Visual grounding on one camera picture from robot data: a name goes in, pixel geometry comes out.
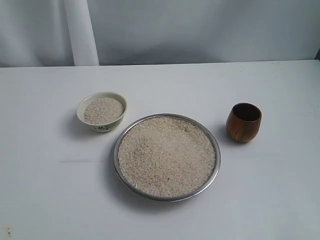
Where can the brown wooden cup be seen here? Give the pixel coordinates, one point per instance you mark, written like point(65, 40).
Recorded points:
point(243, 122)

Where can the rice in metal tray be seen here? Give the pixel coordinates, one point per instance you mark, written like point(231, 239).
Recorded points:
point(166, 156)

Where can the cream ceramic rice bowl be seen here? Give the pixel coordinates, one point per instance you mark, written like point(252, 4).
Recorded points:
point(100, 127)

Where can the white rice grains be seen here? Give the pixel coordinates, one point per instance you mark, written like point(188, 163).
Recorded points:
point(103, 110)

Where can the round metal tray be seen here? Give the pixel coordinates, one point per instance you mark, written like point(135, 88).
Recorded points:
point(120, 172)

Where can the white backdrop curtain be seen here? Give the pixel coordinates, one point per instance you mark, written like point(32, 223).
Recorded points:
point(44, 33)

